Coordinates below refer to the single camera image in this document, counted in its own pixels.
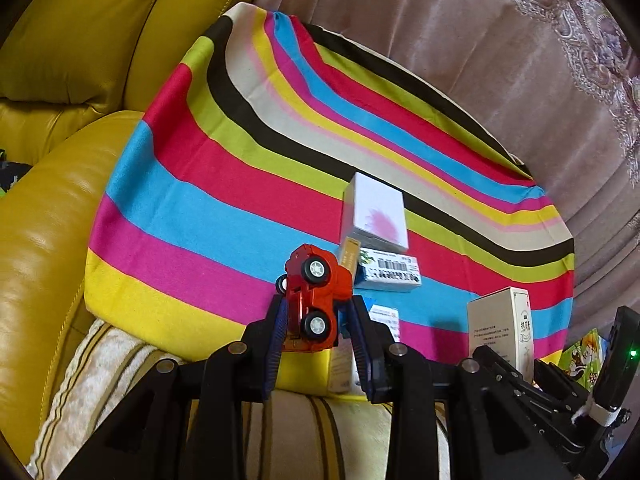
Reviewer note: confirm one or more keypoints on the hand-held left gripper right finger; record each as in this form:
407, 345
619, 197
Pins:
362, 355

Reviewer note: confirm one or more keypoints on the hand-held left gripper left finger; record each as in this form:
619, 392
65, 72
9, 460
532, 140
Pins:
275, 355

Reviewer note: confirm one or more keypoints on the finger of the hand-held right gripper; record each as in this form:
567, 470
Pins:
505, 370
560, 382

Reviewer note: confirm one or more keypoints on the cartoon printed storage box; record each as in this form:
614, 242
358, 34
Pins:
582, 360

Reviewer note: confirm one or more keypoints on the tall beige box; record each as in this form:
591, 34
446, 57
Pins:
497, 325

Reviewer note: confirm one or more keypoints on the red toy car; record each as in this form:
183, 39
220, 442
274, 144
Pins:
320, 295

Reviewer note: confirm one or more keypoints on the white box with grey print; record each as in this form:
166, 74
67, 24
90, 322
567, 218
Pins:
342, 370

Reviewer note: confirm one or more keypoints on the white box with blue edge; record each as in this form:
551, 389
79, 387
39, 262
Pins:
385, 317

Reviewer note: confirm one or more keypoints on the beige striped cushion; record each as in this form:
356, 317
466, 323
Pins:
310, 435

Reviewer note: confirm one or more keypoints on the blue and white box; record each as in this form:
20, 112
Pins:
395, 270

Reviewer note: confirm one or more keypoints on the small yellow box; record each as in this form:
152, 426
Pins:
349, 255

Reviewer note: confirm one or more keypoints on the white box with pink mark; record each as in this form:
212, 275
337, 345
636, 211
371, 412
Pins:
375, 205

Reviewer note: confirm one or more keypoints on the colourful striped cloth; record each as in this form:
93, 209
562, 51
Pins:
225, 185

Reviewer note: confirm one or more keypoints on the yellow leather sofa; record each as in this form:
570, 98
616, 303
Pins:
60, 235

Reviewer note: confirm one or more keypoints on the pinkish beige curtain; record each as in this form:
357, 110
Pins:
450, 35

